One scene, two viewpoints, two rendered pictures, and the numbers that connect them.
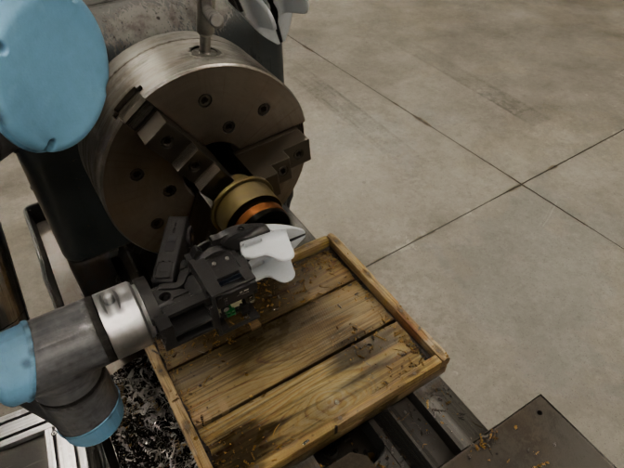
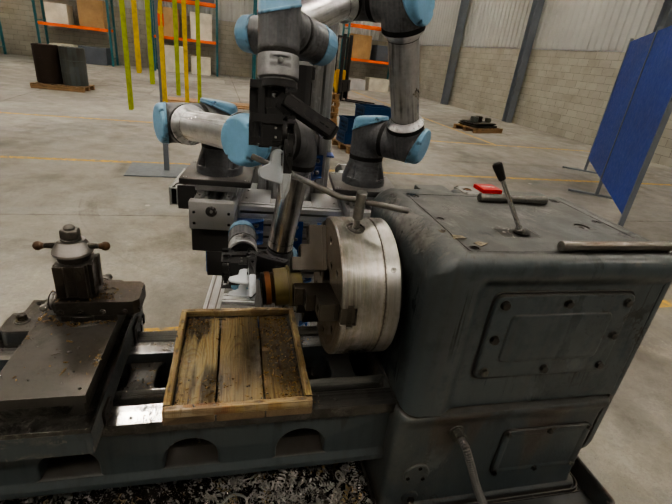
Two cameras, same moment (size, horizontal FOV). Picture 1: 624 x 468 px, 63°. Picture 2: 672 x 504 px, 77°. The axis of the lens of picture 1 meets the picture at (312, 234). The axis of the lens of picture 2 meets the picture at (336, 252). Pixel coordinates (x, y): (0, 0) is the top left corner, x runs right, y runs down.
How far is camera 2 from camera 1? 1.10 m
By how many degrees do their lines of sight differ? 84
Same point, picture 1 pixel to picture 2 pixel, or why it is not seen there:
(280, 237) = (245, 280)
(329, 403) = (191, 358)
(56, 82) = (233, 141)
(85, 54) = (243, 142)
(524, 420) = (85, 379)
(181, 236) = (271, 259)
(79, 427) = not seen: hidden behind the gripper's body
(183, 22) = (411, 234)
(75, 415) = not seen: hidden behind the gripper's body
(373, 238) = not seen: outside the picture
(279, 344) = (242, 353)
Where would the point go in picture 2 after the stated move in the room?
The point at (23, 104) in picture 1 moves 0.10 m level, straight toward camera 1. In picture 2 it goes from (224, 138) to (178, 135)
